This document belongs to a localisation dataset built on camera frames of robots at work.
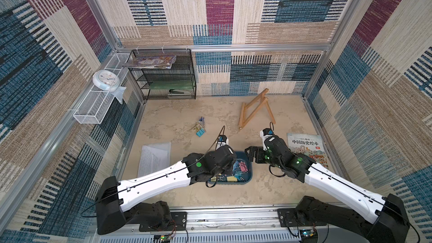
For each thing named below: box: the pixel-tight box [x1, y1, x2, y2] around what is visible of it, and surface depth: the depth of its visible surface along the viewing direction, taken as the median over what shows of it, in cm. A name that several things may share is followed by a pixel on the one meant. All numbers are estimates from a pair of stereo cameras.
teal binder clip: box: [195, 128, 206, 138], surface depth 103 cm
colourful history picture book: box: [286, 132, 329, 169], surface depth 98 cm
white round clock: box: [92, 69, 121, 92], surface depth 76 cm
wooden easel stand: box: [238, 87, 277, 130], surface depth 103 cm
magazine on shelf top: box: [122, 55, 177, 70], surface depth 90 cm
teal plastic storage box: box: [207, 150, 253, 186], surface depth 85 cm
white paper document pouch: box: [137, 141, 171, 179], surface depth 96 cm
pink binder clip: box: [238, 160, 249, 174], surface depth 89 cm
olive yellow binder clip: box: [226, 176, 238, 183], surface depth 85 cm
